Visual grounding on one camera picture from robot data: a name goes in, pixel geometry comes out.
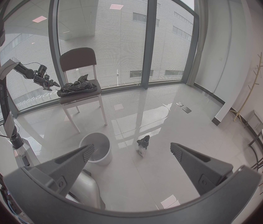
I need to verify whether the white printed wrapper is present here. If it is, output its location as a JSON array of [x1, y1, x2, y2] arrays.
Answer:
[[136, 146, 147, 158]]

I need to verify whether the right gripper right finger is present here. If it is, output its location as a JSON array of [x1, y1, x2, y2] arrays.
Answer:
[[170, 143, 233, 196]]

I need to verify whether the white trash bin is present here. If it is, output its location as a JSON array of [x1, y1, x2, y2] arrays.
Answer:
[[79, 132, 112, 166]]

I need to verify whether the crumpled black plastic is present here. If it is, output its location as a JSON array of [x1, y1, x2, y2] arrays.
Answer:
[[137, 135, 150, 149]]

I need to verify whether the wooden coat rack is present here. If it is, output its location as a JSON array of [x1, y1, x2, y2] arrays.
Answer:
[[230, 52, 263, 122]]

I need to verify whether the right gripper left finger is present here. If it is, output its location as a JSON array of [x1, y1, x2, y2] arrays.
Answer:
[[37, 144, 95, 196]]

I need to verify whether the grey and white chair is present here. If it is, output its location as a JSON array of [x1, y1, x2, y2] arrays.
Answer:
[[59, 48, 108, 133]]

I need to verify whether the window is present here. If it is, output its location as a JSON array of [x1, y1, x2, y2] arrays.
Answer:
[[0, 0, 203, 130]]

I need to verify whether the white curtain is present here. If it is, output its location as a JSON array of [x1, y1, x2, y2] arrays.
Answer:
[[187, 0, 209, 87]]

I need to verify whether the black plastic bag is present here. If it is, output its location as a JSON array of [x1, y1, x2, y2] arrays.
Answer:
[[57, 74, 98, 97]]

